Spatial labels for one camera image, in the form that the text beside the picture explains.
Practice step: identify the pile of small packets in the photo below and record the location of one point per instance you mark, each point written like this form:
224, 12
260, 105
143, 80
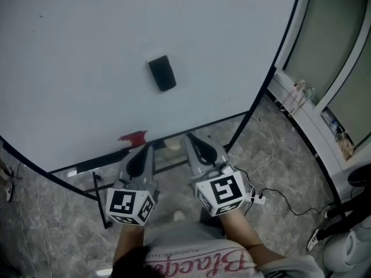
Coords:
339, 135

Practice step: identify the beige bag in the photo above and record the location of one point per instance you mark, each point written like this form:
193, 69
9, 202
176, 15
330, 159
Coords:
174, 146

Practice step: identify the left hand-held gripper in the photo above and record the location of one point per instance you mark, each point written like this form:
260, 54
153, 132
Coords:
121, 204

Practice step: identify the white round appliance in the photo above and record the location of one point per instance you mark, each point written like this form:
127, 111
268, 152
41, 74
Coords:
350, 253

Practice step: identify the person's left forearm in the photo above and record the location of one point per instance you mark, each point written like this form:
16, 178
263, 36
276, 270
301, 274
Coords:
129, 239

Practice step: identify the black headset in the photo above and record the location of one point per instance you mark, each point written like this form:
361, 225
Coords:
360, 177

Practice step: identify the person's white shoe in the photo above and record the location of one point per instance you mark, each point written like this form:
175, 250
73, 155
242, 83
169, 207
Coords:
179, 215

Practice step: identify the white power strip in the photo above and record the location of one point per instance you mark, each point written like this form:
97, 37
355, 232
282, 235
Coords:
256, 198

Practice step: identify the black whiteboard eraser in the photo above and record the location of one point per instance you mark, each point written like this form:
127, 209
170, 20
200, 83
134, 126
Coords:
162, 74

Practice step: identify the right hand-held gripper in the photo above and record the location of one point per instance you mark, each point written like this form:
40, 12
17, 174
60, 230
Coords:
223, 190

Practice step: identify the whiteboard on black stand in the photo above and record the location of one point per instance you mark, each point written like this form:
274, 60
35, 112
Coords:
87, 68

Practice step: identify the red cloth on tray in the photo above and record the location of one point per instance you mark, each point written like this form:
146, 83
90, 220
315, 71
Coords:
134, 138

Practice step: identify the person's right forearm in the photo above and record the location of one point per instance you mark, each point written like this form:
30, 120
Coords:
243, 233

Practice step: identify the person's gray printed shirt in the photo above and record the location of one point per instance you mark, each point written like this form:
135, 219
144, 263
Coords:
197, 248

